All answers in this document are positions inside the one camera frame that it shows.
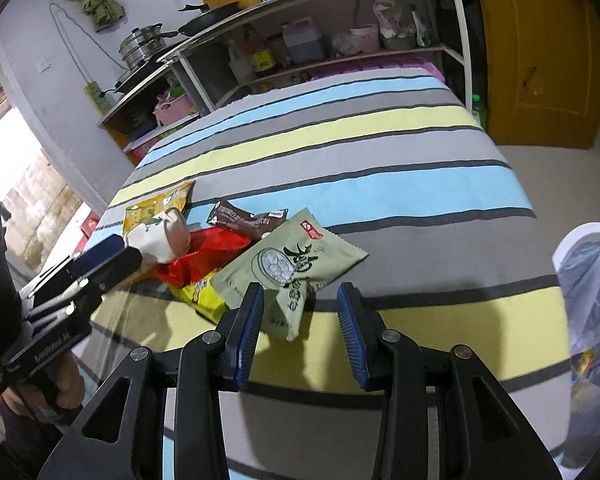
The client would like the white trash bin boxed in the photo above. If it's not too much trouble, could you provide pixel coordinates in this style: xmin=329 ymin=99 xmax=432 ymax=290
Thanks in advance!
xmin=553 ymin=222 xmax=600 ymax=479

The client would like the green detergent bottle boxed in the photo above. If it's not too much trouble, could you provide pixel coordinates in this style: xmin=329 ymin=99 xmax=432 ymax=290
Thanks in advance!
xmin=471 ymin=93 xmax=488 ymax=130

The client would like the pink lidded storage box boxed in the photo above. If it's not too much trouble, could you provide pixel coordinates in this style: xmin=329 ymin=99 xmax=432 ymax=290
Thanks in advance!
xmin=309 ymin=55 xmax=445 ymax=82

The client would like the striped tablecloth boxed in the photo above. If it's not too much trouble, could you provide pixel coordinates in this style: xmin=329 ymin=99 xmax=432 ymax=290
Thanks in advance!
xmin=93 ymin=68 xmax=570 ymax=479

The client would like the black frying pan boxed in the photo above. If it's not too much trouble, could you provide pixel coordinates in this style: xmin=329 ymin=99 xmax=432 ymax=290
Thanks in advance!
xmin=178 ymin=1 xmax=240 ymax=37

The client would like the black induction cooker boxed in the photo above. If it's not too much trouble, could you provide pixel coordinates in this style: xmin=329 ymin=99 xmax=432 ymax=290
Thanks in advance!
xmin=114 ymin=60 xmax=170 ymax=94

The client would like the gold snack wrapper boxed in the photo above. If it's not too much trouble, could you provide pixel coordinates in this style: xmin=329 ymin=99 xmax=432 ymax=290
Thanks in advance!
xmin=169 ymin=270 xmax=228 ymax=324

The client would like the white kitchen shelf unit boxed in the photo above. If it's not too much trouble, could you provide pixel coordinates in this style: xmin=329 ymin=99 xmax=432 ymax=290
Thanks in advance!
xmin=99 ymin=0 xmax=478 ymax=162

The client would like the brown wooden door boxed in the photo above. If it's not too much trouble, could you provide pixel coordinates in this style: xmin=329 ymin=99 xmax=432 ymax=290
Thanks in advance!
xmin=480 ymin=0 xmax=600 ymax=150

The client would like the green snack packet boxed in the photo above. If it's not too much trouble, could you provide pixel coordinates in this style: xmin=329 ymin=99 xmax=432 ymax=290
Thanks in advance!
xmin=211 ymin=208 xmax=368 ymax=341

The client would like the steel steamer pot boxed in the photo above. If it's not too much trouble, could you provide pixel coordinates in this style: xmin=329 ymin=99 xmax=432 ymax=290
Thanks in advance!
xmin=118 ymin=23 xmax=166 ymax=70

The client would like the pink plastic basket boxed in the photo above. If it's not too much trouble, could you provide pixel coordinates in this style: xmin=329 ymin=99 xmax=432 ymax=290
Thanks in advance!
xmin=154 ymin=94 xmax=197 ymax=126

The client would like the yellow snack bag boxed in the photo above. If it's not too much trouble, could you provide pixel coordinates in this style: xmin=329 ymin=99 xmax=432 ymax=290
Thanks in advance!
xmin=122 ymin=180 xmax=195 ymax=236

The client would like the red wrapper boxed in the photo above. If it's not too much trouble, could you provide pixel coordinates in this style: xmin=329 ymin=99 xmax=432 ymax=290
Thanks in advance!
xmin=150 ymin=226 xmax=251 ymax=288

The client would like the brown chocolate wrapper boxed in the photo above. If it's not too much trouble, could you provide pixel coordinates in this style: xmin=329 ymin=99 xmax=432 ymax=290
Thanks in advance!
xmin=207 ymin=200 xmax=288 ymax=240

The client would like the yellow power strip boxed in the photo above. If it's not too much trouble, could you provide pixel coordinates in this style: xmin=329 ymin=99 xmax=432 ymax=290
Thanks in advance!
xmin=83 ymin=81 xmax=112 ymax=117

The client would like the person's left hand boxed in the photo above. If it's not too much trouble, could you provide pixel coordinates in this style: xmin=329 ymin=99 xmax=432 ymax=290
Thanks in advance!
xmin=1 ymin=352 xmax=85 ymax=427

